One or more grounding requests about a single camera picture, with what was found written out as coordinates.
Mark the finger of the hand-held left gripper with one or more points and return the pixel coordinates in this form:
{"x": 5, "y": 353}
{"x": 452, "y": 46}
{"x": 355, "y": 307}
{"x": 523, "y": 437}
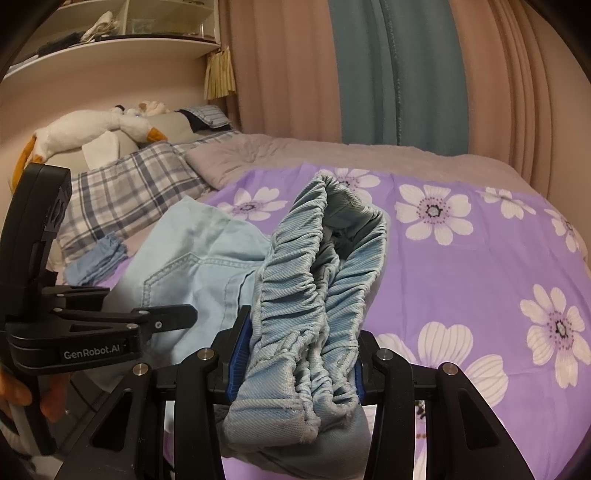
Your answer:
{"x": 157, "y": 318}
{"x": 78, "y": 292}

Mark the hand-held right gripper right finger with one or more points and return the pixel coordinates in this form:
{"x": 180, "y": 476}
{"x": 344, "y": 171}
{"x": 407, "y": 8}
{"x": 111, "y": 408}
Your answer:
{"x": 361, "y": 385}

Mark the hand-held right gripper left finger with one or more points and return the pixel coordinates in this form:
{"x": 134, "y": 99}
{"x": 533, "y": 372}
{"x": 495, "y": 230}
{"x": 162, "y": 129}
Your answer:
{"x": 238, "y": 364}

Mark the light blue pants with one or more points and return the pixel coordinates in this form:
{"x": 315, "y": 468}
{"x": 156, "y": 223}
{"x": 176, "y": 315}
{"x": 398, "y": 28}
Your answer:
{"x": 300, "y": 286}

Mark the person's left hand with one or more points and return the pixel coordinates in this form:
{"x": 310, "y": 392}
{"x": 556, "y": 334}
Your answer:
{"x": 53, "y": 401}

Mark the small blue cloth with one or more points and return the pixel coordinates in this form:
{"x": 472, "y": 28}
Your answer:
{"x": 97, "y": 261}

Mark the plaid pillow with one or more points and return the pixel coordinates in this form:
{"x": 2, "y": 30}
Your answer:
{"x": 124, "y": 194}

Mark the white goose plush toy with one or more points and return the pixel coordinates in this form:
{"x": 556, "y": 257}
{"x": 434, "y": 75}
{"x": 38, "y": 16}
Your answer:
{"x": 78, "y": 131}

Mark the purple floral bedsheet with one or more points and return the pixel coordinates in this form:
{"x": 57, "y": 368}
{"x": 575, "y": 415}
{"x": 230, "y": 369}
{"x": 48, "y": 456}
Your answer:
{"x": 461, "y": 286}

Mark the brown and white plush toy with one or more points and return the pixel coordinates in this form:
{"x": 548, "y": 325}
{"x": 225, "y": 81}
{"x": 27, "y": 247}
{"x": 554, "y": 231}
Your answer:
{"x": 150, "y": 107}

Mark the striped pillow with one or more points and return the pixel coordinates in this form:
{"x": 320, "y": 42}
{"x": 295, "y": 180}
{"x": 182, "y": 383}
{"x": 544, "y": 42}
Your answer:
{"x": 207, "y": 115}

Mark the dark flat object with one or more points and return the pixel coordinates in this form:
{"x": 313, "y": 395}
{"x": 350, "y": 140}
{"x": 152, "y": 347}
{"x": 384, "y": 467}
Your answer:
{"x": 57, "y": 47}

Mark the white curved shelf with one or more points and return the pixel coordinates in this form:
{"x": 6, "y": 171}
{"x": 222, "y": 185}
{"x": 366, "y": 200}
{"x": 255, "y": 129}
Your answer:
{"x": 115, "y": 46}

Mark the grey quilt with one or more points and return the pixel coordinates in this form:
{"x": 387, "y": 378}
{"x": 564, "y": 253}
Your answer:
{"x": 323, "y": 152}

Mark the white cloth on shelf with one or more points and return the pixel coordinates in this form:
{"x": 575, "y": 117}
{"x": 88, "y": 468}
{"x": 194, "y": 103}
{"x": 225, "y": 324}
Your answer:
{"x": 99, "y": 25}

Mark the pink curtain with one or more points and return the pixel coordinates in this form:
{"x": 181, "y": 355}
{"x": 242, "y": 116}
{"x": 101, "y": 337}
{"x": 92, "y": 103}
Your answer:
{"x": 517, "y": 83}
{"x": 281, "y": 69}

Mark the teal curtain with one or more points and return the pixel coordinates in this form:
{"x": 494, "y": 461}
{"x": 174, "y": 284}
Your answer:
{"x": 401, "y": 69}

